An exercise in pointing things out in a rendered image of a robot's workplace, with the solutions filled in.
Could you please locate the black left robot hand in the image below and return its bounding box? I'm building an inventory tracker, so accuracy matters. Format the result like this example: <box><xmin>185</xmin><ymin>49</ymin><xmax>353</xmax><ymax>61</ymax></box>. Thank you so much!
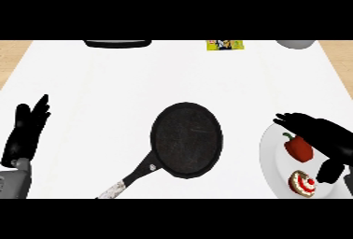
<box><xmin>0</xmin><ymin>93</ymin><xmax>52</xmax><ymax>169</ymax></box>

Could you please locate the white plate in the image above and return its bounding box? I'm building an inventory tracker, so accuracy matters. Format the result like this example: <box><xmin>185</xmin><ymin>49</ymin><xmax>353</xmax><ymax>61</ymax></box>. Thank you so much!
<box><xmin>259</xmin><ymin>122</ymin><xmax>353</xmax><ymax>199</ymax></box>

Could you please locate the red bell pepper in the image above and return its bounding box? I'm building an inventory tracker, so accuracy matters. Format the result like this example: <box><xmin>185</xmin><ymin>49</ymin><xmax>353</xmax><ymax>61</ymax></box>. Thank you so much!
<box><xmin>281</xmin><ymin>132</ymin><xmax>315</xmax><ymax>163</ymax></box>

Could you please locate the yellow printed box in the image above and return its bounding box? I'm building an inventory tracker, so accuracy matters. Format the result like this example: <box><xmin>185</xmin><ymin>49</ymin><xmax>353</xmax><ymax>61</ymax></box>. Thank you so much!
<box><xmin>206</xmin><ymin>39</ymin><xmax>245</xmax><ymax>51</ymax></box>

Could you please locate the black frying pan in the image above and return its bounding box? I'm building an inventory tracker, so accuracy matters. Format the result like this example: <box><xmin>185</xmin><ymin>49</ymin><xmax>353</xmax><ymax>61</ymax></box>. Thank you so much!
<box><xmin>95</xmin><ymin>102</ymin><xmax>225</xmax><ymax>200</ymax></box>

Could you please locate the red and white cupcake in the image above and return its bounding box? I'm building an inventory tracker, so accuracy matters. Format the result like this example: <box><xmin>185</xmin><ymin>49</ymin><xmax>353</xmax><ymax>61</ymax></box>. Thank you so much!
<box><xmin>287</xmin><ymin>169</ymin><xmax>319</xmax><ymax>198</ymax></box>

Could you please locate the black flat appliance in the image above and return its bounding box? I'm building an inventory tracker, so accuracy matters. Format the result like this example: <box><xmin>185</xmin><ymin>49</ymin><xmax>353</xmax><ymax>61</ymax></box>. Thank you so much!
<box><xmin>83</xmin><ymin>39</ymin><xmax>154</xmax><ymax>49</ymax></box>

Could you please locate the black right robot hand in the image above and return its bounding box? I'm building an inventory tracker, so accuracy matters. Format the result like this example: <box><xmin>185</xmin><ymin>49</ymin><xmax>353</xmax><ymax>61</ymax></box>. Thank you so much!
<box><xmin>272</xmin><ymin>112</ymin><xmax>353</xmax><ymax>184</ymax></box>

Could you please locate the grey round container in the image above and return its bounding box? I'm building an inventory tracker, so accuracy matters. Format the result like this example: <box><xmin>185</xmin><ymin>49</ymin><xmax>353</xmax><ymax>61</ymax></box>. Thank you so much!
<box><xmin>275</xmin><ymin>39</ymin><xmax>318</xmax><ymax>50</ymax></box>

